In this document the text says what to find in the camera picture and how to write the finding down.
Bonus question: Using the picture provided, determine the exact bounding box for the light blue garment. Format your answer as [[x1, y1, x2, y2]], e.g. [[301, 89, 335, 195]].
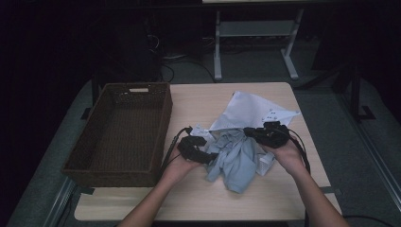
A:
[[204, 129, 269, 195]]

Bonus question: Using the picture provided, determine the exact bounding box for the brown wicker basket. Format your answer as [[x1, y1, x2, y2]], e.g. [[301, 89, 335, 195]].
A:
[[61, 82, 174, 188]]

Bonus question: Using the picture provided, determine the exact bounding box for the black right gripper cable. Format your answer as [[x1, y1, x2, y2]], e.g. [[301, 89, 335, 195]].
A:
[[288, 128, 312, 227]]

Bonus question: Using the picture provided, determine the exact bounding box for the person's left hand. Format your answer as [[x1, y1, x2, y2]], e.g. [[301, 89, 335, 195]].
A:
[[161, 147, 202, 185]]

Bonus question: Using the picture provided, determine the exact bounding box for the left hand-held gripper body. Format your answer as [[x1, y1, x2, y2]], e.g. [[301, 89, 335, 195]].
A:
[[177, 123, 211, 163]]

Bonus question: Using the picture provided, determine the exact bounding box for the thin black floor cable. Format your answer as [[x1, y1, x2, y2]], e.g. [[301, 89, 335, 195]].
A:
[[344, 215, 395, 227]]

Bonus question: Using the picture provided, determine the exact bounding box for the black metal stand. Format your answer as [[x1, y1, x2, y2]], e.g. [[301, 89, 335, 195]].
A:
[[334, 62, 376, 123]]

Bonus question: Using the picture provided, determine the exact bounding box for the white mesh laundry bag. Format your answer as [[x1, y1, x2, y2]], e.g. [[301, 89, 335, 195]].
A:
[[208, 90, 285, 177]]

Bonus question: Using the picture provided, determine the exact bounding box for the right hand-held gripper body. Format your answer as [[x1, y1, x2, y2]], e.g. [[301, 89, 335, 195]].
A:
[[259, 108, 301, 149]]

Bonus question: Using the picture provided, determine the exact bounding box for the white metal table frame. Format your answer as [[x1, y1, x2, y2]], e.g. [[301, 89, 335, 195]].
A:
[[213, 9, 305, 81]]

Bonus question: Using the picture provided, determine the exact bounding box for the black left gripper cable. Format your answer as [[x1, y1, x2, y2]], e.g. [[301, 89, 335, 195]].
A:
[[160, 126, 194, 178]]

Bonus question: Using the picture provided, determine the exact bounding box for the metal floor rail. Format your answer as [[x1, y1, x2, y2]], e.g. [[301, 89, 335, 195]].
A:
[[335, 94, 401, 212], [44, 178, 78, 227]]

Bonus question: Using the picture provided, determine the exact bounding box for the person's right hand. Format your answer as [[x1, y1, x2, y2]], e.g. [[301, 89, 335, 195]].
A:
[[260, 138, 306, 178]]

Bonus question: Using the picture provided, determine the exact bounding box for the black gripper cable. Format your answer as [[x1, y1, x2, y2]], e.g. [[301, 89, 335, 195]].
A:
[[160, 126, 194, 178], [288, 128, 312, 227]]

